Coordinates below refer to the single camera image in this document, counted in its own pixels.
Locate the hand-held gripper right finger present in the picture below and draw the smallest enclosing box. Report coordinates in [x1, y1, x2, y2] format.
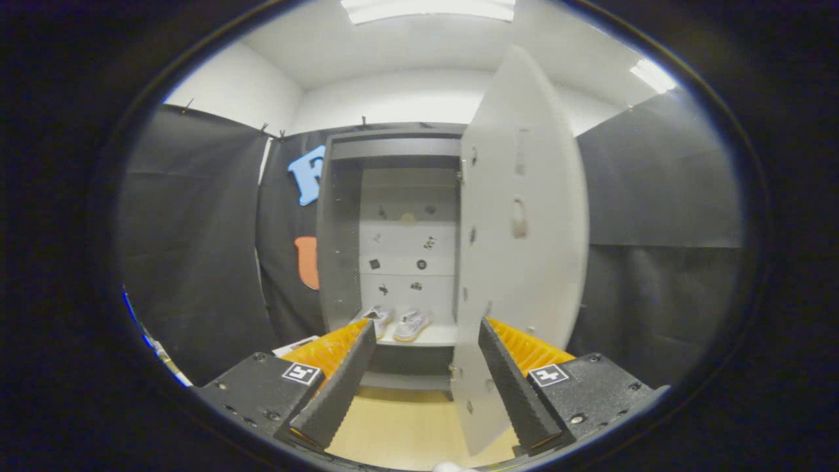
[478, 316, 671, 458]

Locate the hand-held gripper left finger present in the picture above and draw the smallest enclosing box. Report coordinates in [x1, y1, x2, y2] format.
[190, 318, 378, 454]

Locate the white striped shoe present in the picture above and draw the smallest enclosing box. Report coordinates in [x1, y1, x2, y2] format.
[354, 306, 395, 340]
[393, 309, 433, 343]

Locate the light grey shoe cabinet door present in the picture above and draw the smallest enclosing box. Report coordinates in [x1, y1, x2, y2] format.
[451, 45, 591, 458]

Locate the grey shoe cabinet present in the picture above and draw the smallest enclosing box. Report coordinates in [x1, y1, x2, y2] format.
[317, 123, 469, 401]

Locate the black backdrop cloth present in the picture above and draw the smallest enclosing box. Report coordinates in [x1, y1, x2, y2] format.
[118, 88, 745, 387]

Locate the small ceiling light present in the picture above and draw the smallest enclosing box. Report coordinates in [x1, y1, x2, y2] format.
[631, 59, 677, 94]

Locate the long ceiling light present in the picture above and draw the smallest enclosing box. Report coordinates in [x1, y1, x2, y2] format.
[341, 0, 517, 25]

